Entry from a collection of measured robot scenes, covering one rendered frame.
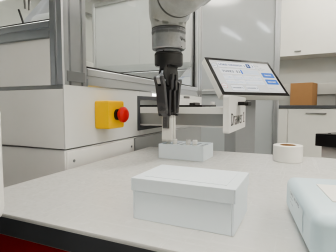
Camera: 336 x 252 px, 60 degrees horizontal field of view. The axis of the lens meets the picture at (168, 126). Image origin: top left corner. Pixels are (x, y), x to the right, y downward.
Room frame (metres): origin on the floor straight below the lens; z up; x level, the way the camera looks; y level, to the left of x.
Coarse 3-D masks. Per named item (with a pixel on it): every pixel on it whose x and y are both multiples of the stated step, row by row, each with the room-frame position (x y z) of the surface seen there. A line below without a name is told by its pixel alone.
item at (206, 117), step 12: (144, 108) 0.96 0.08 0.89; (156, 108) 0.94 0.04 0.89; (180, 108) 0.90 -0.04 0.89; (192, 108) 0.89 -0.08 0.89; (204, 108) 0.87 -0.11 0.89; (216, 108) 0.86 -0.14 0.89; (144, 120) 0.95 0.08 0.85; (156, 120) 0.94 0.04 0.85; (180, 120) 0.90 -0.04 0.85; (192, 120) 0.89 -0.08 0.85; (204, 120) 0.87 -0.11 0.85; (216, 120) 0.86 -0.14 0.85
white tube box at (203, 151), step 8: (160, 144) 0.76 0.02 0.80; (168, 144) 0.75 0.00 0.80; (176, 144) 0.76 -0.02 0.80; (184, 144) 0.76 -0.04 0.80; (192, 144) 0.76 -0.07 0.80; (200, 144) 0.76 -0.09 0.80; (208, 144) 0.75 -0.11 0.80; (160, 152) 0.76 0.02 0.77; (168, 152) 0.75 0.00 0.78; (176, 152) 0.74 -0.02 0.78; (184, 152) 0.73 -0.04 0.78; (192, 152) 0.72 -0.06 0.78; (200, 152) 0.71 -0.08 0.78; (208, 152) 0.75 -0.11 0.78; (192, 160) 0.72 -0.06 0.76; (200, 160) 0.71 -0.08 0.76
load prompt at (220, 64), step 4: (220, 64) 1.84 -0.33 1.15; (224, 64) 1.85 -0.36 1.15; (228, 64) 1.87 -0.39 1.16; (232, 64) 1.88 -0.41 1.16; (236, 64) 1.90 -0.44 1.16; (240, 64) 1.92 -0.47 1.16; (244, 64) 1.93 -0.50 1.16; (248, 64) 1.95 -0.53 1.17; (252, 64) 1.97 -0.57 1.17; (248, 68) 1.92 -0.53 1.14; (252, 68) 1.93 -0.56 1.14
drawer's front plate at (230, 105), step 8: (224, 96) 0.83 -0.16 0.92; (232, 96) 0.87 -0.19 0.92; (224, 104) 0.83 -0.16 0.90; (232, 104) 0.87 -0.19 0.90; (224, 112) 0.83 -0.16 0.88; (232, 112) 0.87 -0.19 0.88; (240, 112) 1.00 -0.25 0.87; (224, 120) 0.83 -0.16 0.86; (232, 120) 0.87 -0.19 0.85; (240, 120) 1.00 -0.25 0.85; (224, 128) 0.83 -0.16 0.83; (232, 128) 0.88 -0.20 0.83
